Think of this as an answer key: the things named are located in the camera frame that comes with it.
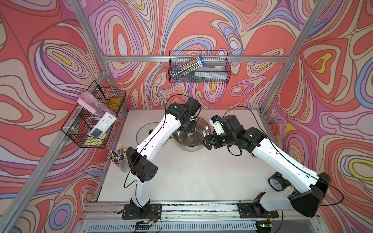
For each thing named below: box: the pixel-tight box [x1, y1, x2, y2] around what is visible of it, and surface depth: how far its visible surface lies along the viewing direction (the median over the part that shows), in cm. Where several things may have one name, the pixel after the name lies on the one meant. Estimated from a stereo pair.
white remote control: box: [87, 111, 118, 139], surface depth 70 cm
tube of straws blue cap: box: [170, 54, 205, 81], surface depth 81 cm
